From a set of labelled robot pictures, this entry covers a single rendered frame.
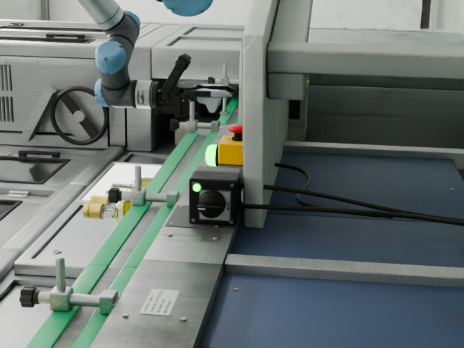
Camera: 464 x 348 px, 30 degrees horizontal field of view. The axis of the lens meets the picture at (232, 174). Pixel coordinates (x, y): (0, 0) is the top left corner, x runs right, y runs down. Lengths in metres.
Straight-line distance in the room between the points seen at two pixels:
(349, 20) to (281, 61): 4.34
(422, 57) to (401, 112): 1.63
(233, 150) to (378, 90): 1.35
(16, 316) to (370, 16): 4.19
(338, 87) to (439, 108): 0.35
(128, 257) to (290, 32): 0.46
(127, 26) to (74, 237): 0.57
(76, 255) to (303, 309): 1.00
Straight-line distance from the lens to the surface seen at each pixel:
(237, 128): 1.71
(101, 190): 2.59
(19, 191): 2.72
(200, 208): 1.40
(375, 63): 1.39
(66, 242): 2.19
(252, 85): 1.37
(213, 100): 2.26
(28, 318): 1.88
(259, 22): 1.38
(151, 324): 1.10
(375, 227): 1.53
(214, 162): 1.73
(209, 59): 3.00
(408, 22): 5.74
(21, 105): 3.23
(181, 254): 1.32
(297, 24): 1.50
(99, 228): 2.28
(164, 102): 2.31
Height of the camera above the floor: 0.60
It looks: 6 degrees up
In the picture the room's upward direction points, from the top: 87 degrees counter-clockwise
